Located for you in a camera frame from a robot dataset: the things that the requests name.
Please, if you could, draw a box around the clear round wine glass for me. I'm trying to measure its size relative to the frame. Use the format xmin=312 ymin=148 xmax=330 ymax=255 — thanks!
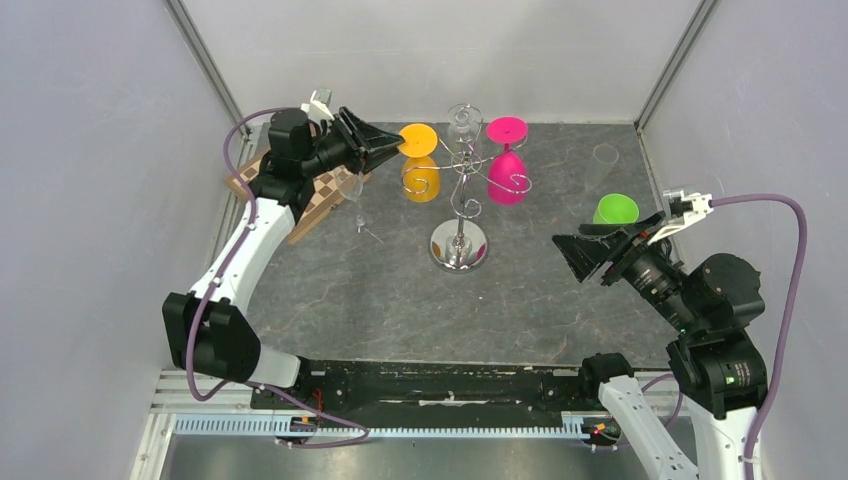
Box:
xmin=334 ymin=167 xmax=384 ymax=244

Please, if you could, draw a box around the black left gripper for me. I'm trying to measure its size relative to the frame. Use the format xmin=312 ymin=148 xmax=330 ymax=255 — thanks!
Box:
xmin=301 ymin=107 xmax=404 ymax=178

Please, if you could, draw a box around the chrome wire wine glass rack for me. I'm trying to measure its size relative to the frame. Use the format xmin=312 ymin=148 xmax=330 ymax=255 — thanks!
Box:
xmin=428 ymin=117 xmax=529 ymax=273

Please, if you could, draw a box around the green plastic wine glass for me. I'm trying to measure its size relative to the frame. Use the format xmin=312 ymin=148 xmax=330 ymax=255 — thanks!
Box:
xmin=592 ymin=193 xmax=640 ymax=224

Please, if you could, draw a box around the orange plastic wine glass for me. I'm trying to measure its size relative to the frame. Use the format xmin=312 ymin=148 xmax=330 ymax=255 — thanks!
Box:
xmin=399 ymin=123 xmax=440 ymax=203

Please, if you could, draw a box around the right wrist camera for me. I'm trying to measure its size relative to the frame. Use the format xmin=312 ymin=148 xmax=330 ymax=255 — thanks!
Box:
xmin=648 ymin=188 xmax=714 ymax=245

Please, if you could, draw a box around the pink plastic wine glass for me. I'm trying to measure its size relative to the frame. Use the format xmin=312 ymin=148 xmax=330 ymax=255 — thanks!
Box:
xmin=486 ymin=116 xmax=531 ymax=206

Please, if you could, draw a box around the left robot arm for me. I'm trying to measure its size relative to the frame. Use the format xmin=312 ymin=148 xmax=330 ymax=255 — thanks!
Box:
xmin=162 ymin=107 xmax=404 ymax=408

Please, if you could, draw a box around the clear tumbler wine glass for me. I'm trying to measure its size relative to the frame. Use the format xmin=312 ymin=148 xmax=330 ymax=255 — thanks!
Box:
xmin=446 ymin=104 xmax=483 ymax=153

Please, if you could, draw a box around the clear ribbed flute glass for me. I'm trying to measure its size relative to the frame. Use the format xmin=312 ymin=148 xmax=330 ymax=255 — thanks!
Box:
xmin=582 ymin=143 xmax=620 ymax=193

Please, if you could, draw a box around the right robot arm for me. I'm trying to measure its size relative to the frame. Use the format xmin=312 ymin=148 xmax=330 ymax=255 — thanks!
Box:
xmin=552 ymin=212 xmax=768 ymax=479

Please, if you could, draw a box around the wooden chessboard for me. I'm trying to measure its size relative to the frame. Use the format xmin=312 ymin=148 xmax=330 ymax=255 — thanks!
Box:
xmin=226 ymin=146 xmax=373 ymax=245

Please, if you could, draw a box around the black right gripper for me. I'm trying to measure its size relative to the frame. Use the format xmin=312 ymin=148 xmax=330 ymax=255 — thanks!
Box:
xmin=553 ymin=208 xmax=705 ymax=332

